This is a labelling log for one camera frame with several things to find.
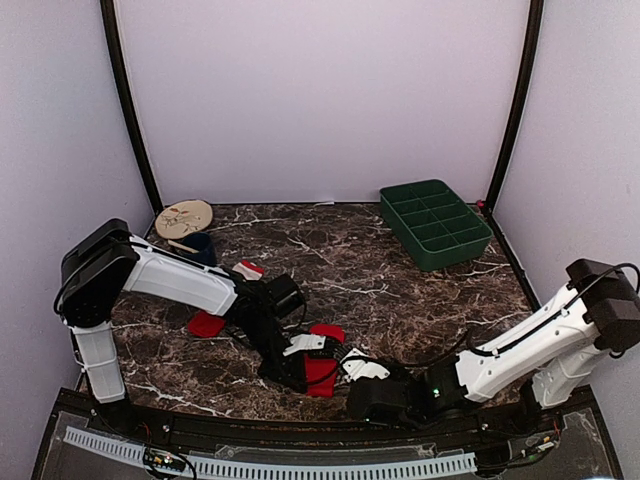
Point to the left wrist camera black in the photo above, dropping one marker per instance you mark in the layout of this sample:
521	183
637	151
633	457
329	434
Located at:
285	295

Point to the right black frame post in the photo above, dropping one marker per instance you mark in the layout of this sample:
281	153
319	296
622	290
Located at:
527	61

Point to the white slotted cable duct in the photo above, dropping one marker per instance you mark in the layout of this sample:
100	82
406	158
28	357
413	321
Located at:
245	463

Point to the beige floral plate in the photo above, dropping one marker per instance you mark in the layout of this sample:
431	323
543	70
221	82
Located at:
183	218

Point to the red santa sock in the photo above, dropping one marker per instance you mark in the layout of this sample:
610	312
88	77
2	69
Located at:
321	372

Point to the black frame post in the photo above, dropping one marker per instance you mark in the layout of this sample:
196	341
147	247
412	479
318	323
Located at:
126	101
527	61

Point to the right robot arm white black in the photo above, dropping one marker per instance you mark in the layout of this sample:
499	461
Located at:
595	314

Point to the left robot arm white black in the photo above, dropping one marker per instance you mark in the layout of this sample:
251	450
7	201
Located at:
112	260

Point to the dark blue cup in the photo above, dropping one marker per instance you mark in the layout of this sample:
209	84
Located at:
201	248

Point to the black front rail base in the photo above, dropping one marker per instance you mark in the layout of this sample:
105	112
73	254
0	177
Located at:
569	443

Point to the left black frame post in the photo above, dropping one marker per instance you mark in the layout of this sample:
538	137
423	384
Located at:
126	101

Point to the wooden stick in cup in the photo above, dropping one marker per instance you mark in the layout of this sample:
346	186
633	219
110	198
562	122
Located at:
183	247

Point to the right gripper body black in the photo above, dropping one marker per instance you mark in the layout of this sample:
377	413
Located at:
403	371

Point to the green compartment tray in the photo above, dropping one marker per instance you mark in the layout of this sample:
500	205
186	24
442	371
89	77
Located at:
434	225

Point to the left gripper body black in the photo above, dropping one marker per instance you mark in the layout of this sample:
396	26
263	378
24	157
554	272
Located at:
267	367

